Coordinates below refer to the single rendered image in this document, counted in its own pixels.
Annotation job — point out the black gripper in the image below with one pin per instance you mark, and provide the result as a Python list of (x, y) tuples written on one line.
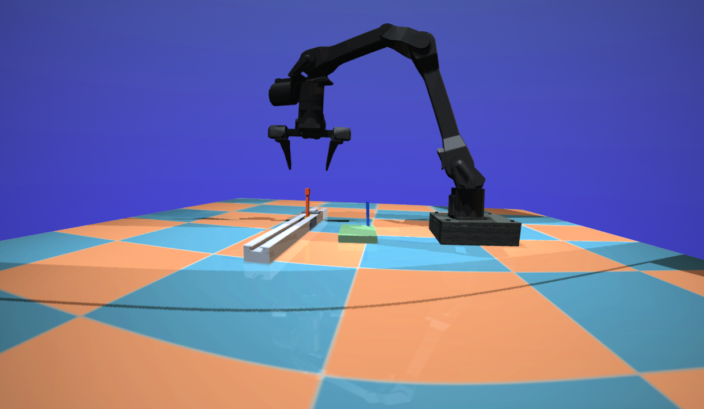
[(310, 118)]

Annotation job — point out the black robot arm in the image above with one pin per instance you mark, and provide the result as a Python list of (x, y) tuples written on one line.
[(466, 201)]

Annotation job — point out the aluminum rail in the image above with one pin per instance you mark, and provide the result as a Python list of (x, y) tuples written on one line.
[(267, 247)]

